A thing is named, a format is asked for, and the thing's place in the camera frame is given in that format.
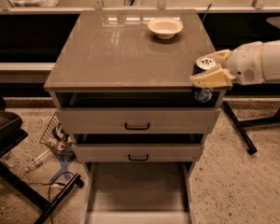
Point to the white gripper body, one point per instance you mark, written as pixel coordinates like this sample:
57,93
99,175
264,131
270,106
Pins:
246,63

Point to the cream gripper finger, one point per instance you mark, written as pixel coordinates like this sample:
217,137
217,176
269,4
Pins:
215,77
219,56

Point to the pepsi soda can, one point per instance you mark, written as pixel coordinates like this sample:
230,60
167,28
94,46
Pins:
202,95

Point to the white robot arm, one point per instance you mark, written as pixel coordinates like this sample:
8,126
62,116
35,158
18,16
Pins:
270,61

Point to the grey drawer cabinet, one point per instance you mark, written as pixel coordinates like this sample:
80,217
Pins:
112,60

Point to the top grey drawer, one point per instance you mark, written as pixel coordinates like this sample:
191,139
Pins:
138,120

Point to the middle grey drawer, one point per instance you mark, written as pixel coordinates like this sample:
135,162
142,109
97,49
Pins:
138,153

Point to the bottom open grey drawer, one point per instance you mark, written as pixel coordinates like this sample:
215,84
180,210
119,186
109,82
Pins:
138,193

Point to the white paper bowl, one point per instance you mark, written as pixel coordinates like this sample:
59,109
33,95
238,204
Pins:
165,28

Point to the clear plastic bottle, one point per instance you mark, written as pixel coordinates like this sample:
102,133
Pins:
38,161

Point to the black table leg frame right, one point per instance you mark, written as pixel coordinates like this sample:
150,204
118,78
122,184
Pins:
240,125

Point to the wire mesh basket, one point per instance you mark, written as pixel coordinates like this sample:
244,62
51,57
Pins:
56,139

